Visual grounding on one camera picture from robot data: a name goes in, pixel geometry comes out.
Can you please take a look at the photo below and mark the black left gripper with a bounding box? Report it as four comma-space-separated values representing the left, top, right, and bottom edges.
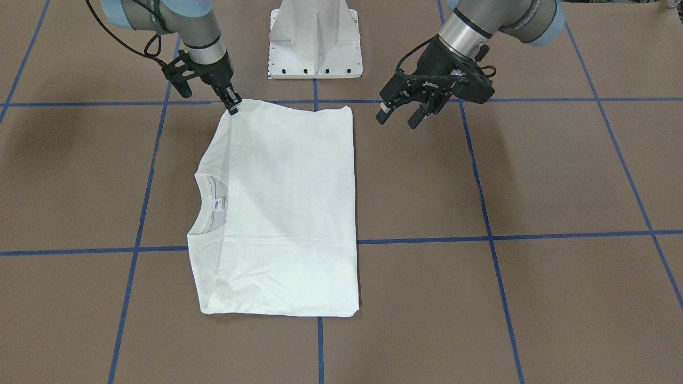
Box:
376, 36, 459, 130

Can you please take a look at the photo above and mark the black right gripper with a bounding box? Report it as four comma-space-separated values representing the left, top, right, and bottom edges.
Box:
195, 52, 242, 116

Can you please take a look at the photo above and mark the white printed t-shirt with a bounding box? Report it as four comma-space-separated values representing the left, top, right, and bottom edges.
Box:
186, 99, 360, 318

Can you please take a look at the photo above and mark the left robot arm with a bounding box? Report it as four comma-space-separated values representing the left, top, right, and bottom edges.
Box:
376, 1, 566, 129

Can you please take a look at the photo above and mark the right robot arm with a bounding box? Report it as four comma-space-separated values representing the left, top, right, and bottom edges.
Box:
101, 1, 242, 116

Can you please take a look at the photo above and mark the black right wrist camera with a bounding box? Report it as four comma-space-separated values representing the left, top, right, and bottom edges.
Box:
161, 50, 197, 98

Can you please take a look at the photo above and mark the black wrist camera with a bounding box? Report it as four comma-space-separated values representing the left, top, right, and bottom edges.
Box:
453, 53, 497, 104
161, 50, 197, 98

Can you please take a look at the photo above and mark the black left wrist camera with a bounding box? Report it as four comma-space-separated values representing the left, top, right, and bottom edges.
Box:
453, 53, 497, 104

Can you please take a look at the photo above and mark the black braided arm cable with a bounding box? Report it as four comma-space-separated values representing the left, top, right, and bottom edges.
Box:
85, 0, 177, 67

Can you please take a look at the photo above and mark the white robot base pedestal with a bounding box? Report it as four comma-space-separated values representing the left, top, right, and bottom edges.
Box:
267, 1, 363, 79

